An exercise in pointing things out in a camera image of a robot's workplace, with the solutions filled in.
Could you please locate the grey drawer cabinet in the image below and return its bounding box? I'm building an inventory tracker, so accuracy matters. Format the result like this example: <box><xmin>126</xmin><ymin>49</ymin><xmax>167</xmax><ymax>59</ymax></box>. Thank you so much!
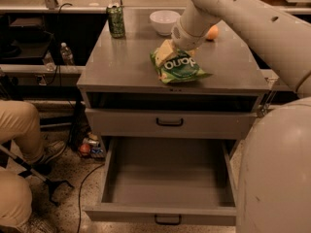
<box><xmin>77</xmin><ymin>9</ymin><xmax>268</xmax><ymax>148</ymax></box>

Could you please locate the person in khaki trousers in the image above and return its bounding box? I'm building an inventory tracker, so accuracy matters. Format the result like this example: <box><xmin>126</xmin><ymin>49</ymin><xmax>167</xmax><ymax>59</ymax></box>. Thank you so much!
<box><xmin>0</xmin><ymin>99</ymin><xmax>68</xmax><ymax>233</ymax></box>

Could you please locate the clear water bottle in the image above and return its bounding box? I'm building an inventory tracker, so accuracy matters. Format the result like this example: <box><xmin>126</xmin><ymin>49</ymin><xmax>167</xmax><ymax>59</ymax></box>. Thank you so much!
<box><xmin>60</xmin><ymin>43</ymin><xmax>75</xmax><ymax>66</ymax></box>

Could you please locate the white bowl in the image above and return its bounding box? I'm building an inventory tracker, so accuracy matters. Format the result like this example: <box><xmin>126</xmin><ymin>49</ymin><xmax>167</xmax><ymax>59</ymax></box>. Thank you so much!
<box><xmin>150</xmin><ymin>10</ymin><xmax>180</xmax><ymax>36</ymax></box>

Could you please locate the green soda can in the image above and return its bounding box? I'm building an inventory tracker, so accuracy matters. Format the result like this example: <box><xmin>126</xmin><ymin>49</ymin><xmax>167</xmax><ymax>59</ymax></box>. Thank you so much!
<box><xmin>106</xmin><ymin>3</ymin><xmax>125</xmax><ymax>38</ymax></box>

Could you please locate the basket of small items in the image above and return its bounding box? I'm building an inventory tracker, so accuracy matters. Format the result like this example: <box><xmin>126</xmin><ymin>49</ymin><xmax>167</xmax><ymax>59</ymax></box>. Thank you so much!
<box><xmin>78</xmin><ymin>132</ymin><xmax>106</xmax><ymax>159</ymax></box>

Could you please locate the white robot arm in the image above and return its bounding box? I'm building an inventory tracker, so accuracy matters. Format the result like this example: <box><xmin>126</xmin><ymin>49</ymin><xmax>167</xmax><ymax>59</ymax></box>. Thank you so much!
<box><xmin>172</xmin><ymin>0</ymin><xmax>311</xmax><ymax>233</ymax></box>

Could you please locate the small clear bottle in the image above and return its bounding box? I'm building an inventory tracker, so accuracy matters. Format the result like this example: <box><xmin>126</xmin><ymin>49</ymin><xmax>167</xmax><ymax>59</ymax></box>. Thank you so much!
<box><xmin>43</xmin><ymin>51</ymin><xmax>56</xmax><ymax>72</ymax></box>

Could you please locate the orange fruit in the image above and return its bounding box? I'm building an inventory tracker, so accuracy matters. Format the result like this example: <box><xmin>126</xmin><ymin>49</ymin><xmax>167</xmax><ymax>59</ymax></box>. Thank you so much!
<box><xmin>206</xmin><ymin>25</ymin><xmax>219</xmax><ymax>41</ymax></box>

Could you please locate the open grey lower drawer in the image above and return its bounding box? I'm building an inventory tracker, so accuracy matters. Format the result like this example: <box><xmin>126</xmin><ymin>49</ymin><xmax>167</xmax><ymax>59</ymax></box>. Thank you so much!
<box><xmin>85</xmin><ymin>137</ymin><xmax>237</xmax><ymax>226</ymax></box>

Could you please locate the green rice chip bag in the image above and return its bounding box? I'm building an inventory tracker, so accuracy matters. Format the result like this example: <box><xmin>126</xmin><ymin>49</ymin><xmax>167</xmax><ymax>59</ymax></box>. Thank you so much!
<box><xmin>150</xmin><ymin>50</ymin><xmax>210</xmax><ymax>83</ymax></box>

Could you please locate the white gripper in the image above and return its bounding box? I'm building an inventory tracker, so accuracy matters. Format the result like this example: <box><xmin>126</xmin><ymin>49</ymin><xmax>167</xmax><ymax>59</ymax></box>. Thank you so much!
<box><xmin>155</xmin><ymin>17</ymin><xmax>207</xmax><ymax>67</ymax></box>

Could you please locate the black tripod stand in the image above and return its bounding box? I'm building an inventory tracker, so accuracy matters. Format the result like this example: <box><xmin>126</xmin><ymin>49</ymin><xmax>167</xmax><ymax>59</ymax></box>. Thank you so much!
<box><xmin>0</xmin><ymin>145</ymin><xmax>73</xmax><ymax>207</ymax></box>

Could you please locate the black floor cable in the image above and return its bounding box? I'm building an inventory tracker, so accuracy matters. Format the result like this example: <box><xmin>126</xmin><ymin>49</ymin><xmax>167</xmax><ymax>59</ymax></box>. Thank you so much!
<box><xmin>76</xmin><ymin>162</ymin><xmax>106</xmax><ymax>233</ymax></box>

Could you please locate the closed grey upper drawer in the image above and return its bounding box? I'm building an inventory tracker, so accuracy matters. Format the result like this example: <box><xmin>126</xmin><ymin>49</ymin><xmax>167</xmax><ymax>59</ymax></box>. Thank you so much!
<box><xmin>86</xmin><ymin>109</ymin><xmax>256</xmax><ymax>140</ymax></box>

